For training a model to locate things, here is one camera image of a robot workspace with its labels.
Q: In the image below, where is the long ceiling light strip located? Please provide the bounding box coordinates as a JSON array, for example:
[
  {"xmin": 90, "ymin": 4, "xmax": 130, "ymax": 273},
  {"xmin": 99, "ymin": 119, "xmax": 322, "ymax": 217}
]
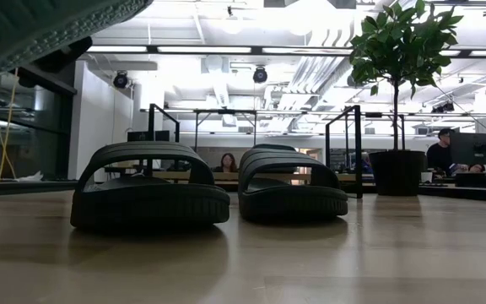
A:
[{"xmin": 86, "ymin": 44, "xmax": 486, "ymax": 59}]

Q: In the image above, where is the wooden shelf with black frame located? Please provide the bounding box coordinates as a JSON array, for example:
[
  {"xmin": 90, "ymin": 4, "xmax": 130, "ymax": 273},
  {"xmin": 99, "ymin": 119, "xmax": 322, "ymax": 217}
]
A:
[{"xmin": 147, "ymin": 103, "xmax": 375, "ymax": 199}]

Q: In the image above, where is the green leafy plant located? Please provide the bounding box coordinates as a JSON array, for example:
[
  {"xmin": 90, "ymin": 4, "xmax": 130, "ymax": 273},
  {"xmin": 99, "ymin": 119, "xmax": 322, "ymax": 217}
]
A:
[{"xmin": 348, "ymin": 0, "xmax": 466, "ymax": 151}]

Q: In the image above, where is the yellow cable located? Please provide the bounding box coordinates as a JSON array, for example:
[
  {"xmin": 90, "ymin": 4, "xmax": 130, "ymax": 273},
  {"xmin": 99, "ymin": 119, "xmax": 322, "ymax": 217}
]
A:
[{"xmin": 0, "ymin": 67, "xmax": 19, "ymax": 182}]

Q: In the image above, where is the black aluminium table frame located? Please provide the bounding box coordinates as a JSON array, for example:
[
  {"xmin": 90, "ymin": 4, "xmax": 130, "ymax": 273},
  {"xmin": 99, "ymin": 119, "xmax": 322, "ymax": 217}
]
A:
[{"xmin": 0, "ymin": 179, "xmax": 486, "ymax": 204}]

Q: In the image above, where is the black metal frame stand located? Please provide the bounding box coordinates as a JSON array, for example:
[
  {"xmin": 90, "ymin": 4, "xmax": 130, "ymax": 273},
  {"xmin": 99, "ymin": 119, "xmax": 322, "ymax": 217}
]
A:
[{"xmin": 192, "ymin": 108, "xmax": 259, "ymax": 149}]

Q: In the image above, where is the green rubber slide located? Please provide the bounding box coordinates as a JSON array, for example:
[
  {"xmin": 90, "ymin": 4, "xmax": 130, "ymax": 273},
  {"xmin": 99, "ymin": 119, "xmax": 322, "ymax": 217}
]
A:
[
  {"xmin": 251, "ymin": 143, "xmax": 298, "ymax": 152},
  {"xmin": 0, "ymin": 0, "xmax": 154, "ymax": 82}
]

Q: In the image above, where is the black rubber slide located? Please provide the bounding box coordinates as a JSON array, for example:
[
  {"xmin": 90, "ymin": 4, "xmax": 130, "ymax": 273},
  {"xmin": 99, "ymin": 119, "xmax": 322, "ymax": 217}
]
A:
[
  {"xmin": 237, "ymin": 145, "xmax": 349, "ymax": 221},
  {"xmin": 69, "ymin": 141, "xmax": 231, "ymax": 230}
]

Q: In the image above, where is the black plant pot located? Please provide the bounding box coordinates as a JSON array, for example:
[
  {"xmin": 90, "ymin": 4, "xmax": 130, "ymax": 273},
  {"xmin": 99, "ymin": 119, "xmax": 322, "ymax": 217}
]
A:
[{"xmin": 368, "ymin": 149, "xmax": 428, "ymax": 198}]

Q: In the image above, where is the large black monitor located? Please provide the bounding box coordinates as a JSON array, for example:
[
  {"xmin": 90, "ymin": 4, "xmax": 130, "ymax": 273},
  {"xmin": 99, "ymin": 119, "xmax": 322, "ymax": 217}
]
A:
[{"xmin": 450, "ymin": 132, "xmax": 486, "ymax": 167}]

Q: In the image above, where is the crumpled white paper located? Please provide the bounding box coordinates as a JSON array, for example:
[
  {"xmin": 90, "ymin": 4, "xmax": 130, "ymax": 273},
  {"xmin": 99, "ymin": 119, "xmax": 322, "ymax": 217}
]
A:
[{"xmin": 14, "ymin": 170, "xmax": 45, "ymax": 183}]

